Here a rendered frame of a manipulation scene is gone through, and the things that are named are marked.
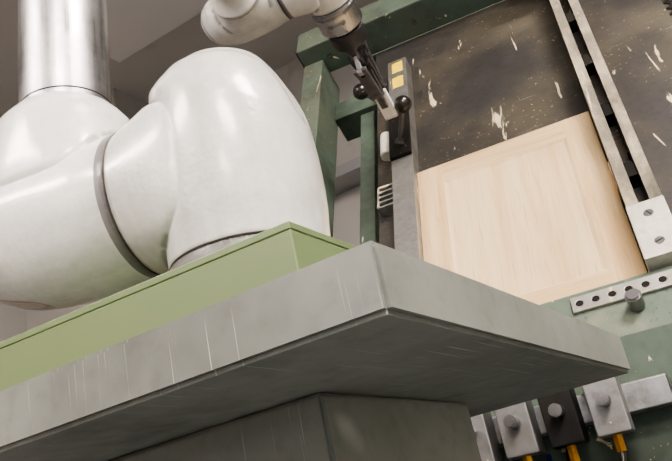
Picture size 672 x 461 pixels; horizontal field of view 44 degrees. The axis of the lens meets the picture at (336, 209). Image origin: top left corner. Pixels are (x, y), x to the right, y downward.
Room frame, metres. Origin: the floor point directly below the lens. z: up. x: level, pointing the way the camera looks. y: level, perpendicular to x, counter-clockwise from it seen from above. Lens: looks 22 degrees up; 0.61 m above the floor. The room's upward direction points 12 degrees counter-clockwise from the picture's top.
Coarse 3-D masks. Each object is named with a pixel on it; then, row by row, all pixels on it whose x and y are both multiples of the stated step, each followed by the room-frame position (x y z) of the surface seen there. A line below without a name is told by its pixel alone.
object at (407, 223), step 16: (416, 144) 1.70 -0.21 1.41; (400, 160) 1.65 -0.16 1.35; (416, 160) 1.66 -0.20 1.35; (400, 176) 1.62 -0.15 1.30; (416, 176) 1.63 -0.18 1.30; (400, 192) 1.60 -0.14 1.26; (416, 192) 1.59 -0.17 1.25; (400, 208) 1.57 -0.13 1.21; (416, 208) 1.56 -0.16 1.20; (400, 224) 1.55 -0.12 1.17; (416, 224) 1.53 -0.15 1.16; (400, 240) 1.53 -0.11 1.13; (416, 240) 1.51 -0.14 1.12; (416, 256) 1.49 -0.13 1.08
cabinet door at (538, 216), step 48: (528, 144) 1.54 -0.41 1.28; (576, 144) 1.48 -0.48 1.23; (432, 192) 1.59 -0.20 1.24; (480, 192) 1.54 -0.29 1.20; (528, 192) 1.48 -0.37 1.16; (576, 192) 1.43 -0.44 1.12; (432, 240) 1.52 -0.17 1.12; (480, 240) 1.48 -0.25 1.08; (528, 240) 1.43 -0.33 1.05; (576, 240) 1.39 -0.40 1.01; (624, 240) 1.34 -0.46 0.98; (528, 288) 1.38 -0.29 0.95; (576, 288) 1.34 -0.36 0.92
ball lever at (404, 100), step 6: (402, 96) 1.55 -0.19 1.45; (396, 102) 1.56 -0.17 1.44; (402, 102) 1.55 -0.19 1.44; (408, 102) 1.55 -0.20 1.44; (396, 108) 1.56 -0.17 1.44; (402, 108) 1.56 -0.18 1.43; (408, 108) 1.56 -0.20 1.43; (402, 114) 1.59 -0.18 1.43; (402, 120) 1.60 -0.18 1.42; (402, 126) 1.62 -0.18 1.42; (402, 132) 1.63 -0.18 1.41; (396, 138) 1.66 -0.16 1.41; (402, 138) 1.66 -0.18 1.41; (396, 144) 1.65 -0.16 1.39; (402, 144) 1.65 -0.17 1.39
